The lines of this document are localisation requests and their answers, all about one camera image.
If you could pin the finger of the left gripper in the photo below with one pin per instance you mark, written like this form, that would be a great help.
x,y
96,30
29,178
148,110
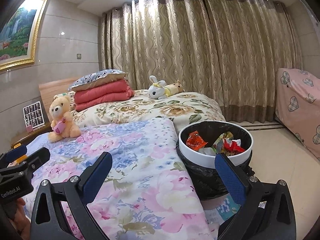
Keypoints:
x,y
10,156
35,161

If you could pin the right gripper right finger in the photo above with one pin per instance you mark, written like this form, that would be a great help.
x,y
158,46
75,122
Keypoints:
x,y
266,210

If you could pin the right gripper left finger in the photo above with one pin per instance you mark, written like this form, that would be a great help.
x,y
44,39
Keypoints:
x,y
48,220

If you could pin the green juice pouch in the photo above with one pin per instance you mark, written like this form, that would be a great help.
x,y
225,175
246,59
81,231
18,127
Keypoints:
x,y
218,144

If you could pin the orange snack bag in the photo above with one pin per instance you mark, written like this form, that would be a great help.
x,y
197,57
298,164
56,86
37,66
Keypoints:
x,y
195,141

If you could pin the red snack wrapper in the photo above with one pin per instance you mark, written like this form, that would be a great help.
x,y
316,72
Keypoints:
x,y
231,148

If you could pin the white trash bin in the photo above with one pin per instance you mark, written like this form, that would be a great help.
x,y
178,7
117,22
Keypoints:
x,y
200,164

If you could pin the left hand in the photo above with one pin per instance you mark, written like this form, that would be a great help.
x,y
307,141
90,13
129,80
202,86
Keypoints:
x,y
21,223

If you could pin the wooden nightstand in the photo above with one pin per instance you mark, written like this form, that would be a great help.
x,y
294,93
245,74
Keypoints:
x,y
25,138

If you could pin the pink cup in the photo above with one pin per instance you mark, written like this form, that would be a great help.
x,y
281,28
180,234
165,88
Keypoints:
x,y
29,129

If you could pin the orange teddy bear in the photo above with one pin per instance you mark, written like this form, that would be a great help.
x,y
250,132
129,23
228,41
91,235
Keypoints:
x,y
63,125

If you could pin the wooden headboard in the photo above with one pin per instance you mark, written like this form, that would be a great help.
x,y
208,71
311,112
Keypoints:
x,y
50,89

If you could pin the red folded blanket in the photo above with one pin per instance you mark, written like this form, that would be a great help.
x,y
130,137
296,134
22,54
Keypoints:
x,y
111,92

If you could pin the blue patterned pillow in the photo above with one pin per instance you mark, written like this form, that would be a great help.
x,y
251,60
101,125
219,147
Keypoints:
x,y
97,79

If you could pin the framed landscape painting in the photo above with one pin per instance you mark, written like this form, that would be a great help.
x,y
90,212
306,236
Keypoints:
x,y
19,35

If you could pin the pink heart cloth cover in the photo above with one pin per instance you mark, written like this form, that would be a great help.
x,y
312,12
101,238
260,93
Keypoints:
x,y
297,105

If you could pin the cream floral quilt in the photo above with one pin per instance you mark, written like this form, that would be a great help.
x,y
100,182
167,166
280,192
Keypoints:
x,y
182,109

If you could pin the white rabbit plush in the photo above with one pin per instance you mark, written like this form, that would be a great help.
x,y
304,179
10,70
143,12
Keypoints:
x,y
157,88

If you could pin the brown bear plush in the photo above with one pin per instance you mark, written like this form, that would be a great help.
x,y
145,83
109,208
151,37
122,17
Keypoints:
x,y
173,88

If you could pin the beige patterned curtain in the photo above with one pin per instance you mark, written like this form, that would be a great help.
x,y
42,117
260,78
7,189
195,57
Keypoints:
x,y
228,50

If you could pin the photo frame grid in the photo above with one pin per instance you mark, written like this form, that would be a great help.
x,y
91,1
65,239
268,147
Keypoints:
x,y
33,115

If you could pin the wall switch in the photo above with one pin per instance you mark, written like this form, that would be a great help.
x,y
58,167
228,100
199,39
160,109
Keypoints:
x,y
79,56

